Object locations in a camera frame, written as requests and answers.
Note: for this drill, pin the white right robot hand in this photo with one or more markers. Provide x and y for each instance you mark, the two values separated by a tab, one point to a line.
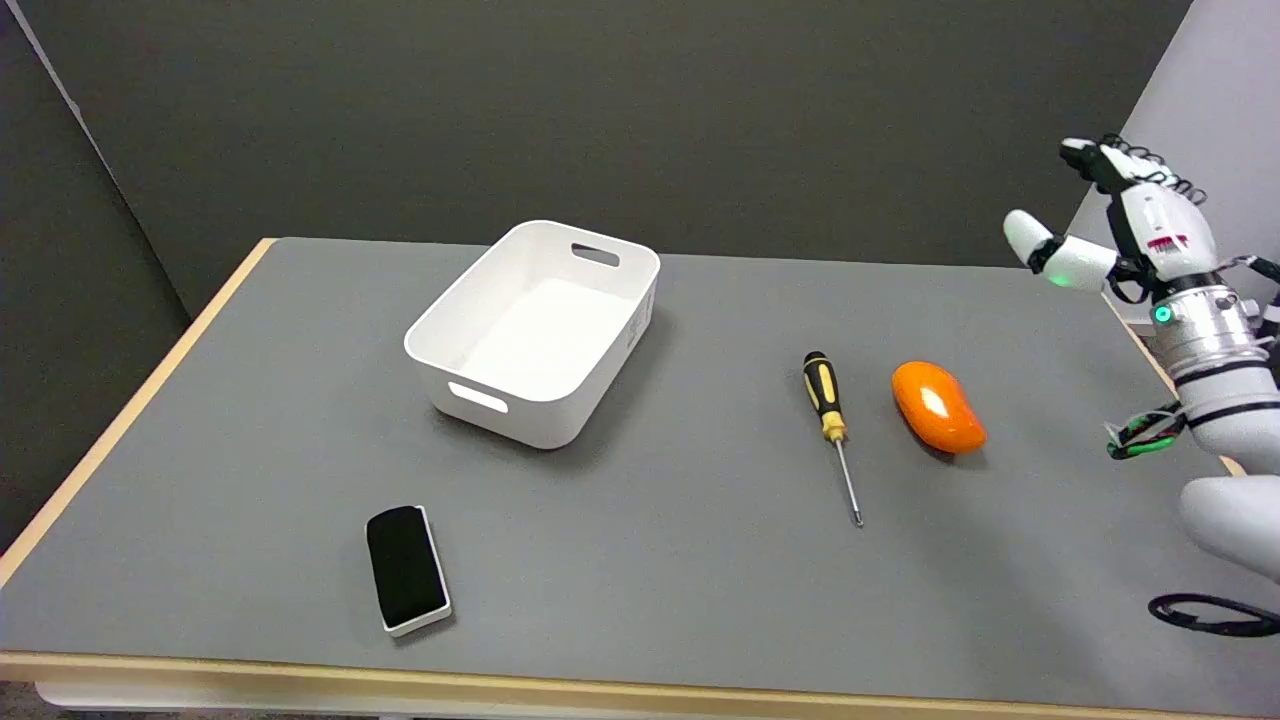
1155	235

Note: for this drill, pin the black whiteboard eraser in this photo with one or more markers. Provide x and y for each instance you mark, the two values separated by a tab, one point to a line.
406	567

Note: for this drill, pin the grey table mat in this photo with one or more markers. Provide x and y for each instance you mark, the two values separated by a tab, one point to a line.
620	470

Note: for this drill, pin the black yellow screwdriver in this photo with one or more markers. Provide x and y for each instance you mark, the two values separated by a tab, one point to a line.
829	400

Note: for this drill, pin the white plastic storage bin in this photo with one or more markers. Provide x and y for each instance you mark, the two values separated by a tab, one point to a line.
535	335

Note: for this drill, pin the orange mango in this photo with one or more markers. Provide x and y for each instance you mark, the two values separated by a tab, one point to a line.
937	406

